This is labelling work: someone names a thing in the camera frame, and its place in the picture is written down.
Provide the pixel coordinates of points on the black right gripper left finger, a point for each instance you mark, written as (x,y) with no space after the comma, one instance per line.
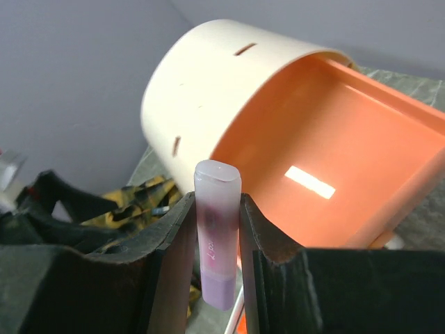
(142,288)

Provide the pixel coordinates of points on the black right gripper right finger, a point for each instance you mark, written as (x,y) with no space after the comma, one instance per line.
(292,289)

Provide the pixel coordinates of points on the lilac highlighter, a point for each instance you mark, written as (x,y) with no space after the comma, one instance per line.
(217,199)

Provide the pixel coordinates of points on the round beige drawer cabinet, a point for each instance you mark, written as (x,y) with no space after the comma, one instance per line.
(330,156)

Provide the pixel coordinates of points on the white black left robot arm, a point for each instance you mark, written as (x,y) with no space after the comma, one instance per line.
(50,211)

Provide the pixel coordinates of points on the purple tipped white pen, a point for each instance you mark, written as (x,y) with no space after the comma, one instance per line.
(236,314)

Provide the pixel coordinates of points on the yellow plaid shirt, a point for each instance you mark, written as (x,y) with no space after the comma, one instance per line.
(138,206)

